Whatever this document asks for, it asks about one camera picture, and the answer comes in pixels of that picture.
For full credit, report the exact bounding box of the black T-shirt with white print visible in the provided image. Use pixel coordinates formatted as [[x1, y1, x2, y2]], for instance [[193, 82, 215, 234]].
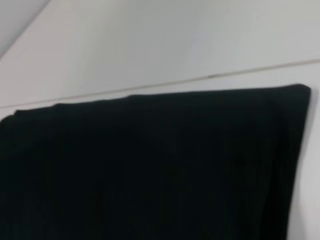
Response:
[[0, 83, 312, 240]]

